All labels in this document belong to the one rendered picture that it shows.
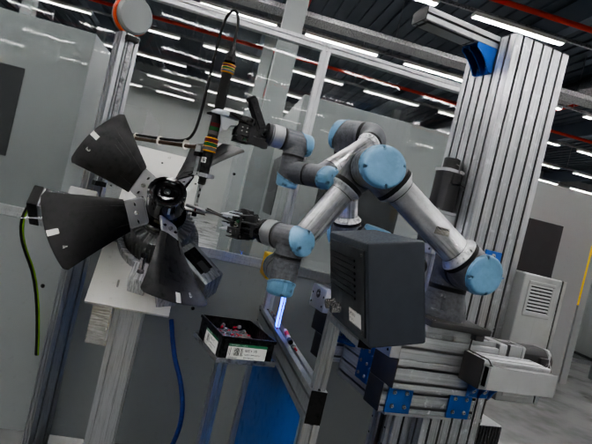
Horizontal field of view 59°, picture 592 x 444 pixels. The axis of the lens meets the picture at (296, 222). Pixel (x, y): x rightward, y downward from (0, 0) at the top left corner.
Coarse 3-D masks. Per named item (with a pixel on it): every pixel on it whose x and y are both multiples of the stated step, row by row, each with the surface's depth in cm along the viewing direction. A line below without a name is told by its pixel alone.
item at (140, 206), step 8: (128, 200) 158; (136, 200) 159; (128, 208) 158; (136, 208) 160; (144, 208) 161; (128, 216) 159; (136, 216) 160; (144, 216) 162; (136, 224) 161; (144, 224) 162
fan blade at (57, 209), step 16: (48, 192) 148; (48, 208) 147; (64, 208) 149; (80, 208) 151; (96, 208) 153; (112, 208) 155; (48, 224) 146; (64, 224) 148; (80, 224) 150; (96, 224) 153; (112, 224) 156; (128, 224) 159; (48, 240) 146; (64, 240) 148; (80, 240) 151; (96, 240) 154; (112, 240) 157; (64, 256) 148; (80, 256) 151
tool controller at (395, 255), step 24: (336, 240) 111; (360, 240) 97; (384, 240) 96; (408, 240) 95; (336, 264) 111; (360, 264) 95; (384, 264) 93; (408, 264) 94; (336, 288) 113; (360, 288) 96; (384, 288) 93; (408, 288) 94; (336, 312) 110; (360, 312) 96; (384, 312) 94; (408, 312) 95; (360, 336) 98; (384, 336) 94; (408, 336) 95
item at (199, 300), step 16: (160, 240) 152; (176, 240) 160; (160, 256) 149; (176, 256) 155; (160, 272) 146; (176, 272) 151; (144, 288) 140; (160, 288) 144; (176, 288) 148; (192, 288) 154; (192, 304) 150
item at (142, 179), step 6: (144, 174) 167; (150, 174) 166; (138, 180) 168; (144, 180) 167; (150, 180) 166; (132, 186) 168; (138, 186) 168; (132, 192) 168; (144, 192) 167; (144, 198) 167
